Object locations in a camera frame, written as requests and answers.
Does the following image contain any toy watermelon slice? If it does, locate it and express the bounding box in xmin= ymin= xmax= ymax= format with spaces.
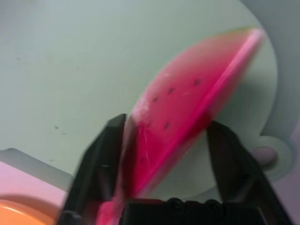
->
xmin=97 ymin=27 xmax=267 ymax=225

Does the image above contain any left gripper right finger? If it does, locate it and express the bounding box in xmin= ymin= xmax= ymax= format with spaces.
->
xmin=206 ymin=120 xmax=291 ymax=225

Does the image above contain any green cutting mat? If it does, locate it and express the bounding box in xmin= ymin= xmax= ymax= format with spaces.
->
xmin=0 ymin=0 xmax=300 ymax=200

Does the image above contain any yellow round plate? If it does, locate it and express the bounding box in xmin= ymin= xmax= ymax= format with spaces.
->
xmin=0 ymin=194 xmax=62 ymax=225

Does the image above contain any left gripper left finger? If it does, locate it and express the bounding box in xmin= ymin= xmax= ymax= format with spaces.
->
xmin=58 ymin=113 xmax=128 ymax=225

